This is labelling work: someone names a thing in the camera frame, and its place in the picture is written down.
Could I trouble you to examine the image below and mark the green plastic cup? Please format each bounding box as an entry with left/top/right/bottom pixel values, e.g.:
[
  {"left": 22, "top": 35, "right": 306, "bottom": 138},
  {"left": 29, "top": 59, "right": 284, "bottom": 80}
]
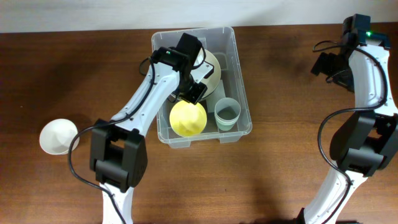
[{"left": 216, "top": 120, "right": 236, "bottom": 131}]

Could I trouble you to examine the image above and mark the grey plastic cup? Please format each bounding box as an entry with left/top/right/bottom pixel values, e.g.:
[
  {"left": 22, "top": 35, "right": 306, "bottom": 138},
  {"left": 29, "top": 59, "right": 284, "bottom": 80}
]
[{"left": 215, "top": 98, "right": 241, "bottom": 116}]

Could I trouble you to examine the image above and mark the cream plastic cup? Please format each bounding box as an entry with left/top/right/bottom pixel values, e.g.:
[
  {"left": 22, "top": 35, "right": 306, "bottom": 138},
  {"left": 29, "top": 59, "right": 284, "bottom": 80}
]
[{"left": 215, "top": 113, "right": 239, "bottom": 126}]

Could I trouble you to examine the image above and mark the white label in bin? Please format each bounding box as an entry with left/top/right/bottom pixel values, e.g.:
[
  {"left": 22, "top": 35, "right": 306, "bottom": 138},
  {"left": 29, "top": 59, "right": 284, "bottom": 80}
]
[{"left": 206, "top": 80, "right": 226, "bottom": 113}]

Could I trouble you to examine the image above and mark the right black cable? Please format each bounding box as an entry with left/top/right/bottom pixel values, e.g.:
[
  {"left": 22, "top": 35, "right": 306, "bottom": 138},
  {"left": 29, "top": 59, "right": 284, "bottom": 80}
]
[{"left": 312, "top": 39, "right": 389, "bottom": 224}]

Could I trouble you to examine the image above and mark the clear plastic storage bin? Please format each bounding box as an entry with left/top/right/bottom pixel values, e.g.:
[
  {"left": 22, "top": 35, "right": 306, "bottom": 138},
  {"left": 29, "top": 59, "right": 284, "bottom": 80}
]
[{"left": 151, "top": 27, "right": 252, "bottom": 148}]

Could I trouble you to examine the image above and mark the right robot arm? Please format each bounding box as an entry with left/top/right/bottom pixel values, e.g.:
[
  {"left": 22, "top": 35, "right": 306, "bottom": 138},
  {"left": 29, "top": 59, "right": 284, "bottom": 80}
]
[{"left": 294, "top": 14, "right": 397, "bottom": 223}]

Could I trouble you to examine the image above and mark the cream white plate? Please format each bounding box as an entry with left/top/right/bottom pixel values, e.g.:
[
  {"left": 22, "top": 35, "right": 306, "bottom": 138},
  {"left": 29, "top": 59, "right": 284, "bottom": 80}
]
[{"left": 191, "top": 50, "right": 221, "bottom": 100}]

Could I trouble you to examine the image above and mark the yellow bowl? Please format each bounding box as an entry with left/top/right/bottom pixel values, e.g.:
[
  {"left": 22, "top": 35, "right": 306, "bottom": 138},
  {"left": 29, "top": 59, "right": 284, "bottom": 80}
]
[{"left": 169, "top": 101, "right": 207, "bottom": 137}]

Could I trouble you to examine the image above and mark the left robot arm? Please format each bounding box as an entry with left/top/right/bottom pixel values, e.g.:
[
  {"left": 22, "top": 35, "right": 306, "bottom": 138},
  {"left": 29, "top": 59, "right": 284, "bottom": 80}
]
[{"left": 90, "top": 33, "right": 214, "bottom": 223}]

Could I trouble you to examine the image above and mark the white bowl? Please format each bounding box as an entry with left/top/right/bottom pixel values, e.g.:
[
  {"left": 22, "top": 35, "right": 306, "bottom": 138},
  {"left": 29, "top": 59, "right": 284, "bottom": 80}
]
[{"left": 39, "top": 119, "right": 78, "bottom": 156}]

